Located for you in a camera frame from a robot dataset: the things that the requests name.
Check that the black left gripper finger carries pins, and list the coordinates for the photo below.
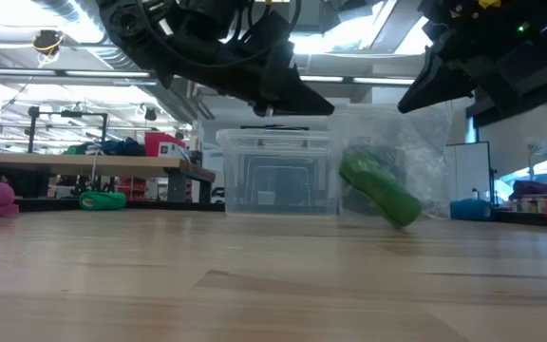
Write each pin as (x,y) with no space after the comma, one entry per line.
(302,102)

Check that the long ceiling light bar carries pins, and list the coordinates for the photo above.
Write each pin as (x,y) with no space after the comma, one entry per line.
(107,74)

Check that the purple cloth bundle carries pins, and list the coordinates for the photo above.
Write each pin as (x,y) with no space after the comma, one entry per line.
(534,189)

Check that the teal bandage roll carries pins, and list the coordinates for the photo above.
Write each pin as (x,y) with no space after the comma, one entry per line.
(105,201)

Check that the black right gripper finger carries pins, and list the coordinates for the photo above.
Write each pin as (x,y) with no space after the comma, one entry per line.
(437,85)

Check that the wooden workbench grey metal frame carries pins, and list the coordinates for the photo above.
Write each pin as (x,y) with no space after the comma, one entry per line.
(88,166)

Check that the black pipe rig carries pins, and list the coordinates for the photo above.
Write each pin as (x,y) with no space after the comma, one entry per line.
(67,114)

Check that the clear plastic zip bag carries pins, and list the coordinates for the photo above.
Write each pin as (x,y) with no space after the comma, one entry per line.
(420,152)

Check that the red parts drawers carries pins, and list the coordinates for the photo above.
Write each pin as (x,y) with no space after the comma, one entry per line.
(133,187)

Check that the white cardboard box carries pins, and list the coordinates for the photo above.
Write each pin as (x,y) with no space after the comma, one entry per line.
(174,151)

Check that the silver ventilation duct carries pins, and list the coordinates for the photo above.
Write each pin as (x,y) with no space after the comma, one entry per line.
(169,100)

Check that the red storage bin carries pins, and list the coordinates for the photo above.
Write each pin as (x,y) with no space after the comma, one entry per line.
(159,140)

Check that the clear plastic storage bin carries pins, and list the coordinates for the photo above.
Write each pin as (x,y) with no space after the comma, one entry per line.
(278,166)

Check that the small white bottle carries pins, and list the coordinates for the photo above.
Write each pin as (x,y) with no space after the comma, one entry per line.
(476,195)

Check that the blue cloth bundle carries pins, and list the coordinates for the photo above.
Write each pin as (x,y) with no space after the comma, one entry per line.
(121,147)

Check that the black aluminium table frame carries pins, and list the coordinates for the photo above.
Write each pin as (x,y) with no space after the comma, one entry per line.
(159,206)

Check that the green elastic bandage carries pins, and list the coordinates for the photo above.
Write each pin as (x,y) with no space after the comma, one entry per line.
(382,190)

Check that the white board black frame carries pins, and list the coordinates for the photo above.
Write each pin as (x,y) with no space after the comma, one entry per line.
(470,166)

